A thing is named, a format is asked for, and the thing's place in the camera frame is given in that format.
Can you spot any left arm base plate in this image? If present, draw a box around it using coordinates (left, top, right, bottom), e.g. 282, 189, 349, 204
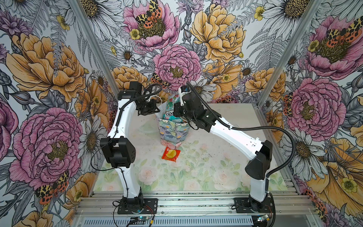
117, 198, 158, 215

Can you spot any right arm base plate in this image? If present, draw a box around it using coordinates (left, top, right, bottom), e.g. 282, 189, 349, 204
231, 197, 274, 213

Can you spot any left corner aluminium post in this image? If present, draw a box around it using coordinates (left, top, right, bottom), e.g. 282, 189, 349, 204
70, 1, 120, 100

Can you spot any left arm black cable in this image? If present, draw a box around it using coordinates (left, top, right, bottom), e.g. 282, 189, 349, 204
90, 84, 163, 199

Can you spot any green red Fox's packet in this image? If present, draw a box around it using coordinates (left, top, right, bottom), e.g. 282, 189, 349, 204
166, 94, 180, 112

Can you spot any small red lemon sachet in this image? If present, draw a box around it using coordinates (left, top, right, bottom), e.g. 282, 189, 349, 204
162, 147, 181, 162

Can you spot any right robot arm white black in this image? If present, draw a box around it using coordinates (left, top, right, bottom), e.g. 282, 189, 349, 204
174, 84, 272, 212

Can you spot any floral paper gift bag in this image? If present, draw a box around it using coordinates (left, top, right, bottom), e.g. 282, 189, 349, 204
155, 102, 190, 149

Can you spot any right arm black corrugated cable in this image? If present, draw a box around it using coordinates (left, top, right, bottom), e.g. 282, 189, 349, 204
187, 81, 296, 178

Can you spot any right corner aluminium post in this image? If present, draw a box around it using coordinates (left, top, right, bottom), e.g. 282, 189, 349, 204
257, 1, 323, 107

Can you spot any aluminium mounting rail frame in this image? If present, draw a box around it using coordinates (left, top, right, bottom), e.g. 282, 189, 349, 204
75, 192, 315, 218

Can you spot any white vented cable duct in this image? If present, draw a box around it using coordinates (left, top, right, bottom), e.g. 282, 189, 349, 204
78, 216, 253, 227

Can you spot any corner aluminium post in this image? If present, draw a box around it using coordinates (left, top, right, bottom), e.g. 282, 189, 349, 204
70, 1, 120, 100
257, 1, 323, 107

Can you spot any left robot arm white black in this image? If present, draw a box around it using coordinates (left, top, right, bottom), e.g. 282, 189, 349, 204
100, 81, 162, 210

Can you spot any teal Fox's candy packet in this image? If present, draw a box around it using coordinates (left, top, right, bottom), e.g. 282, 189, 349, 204
163, 111, 183, 124

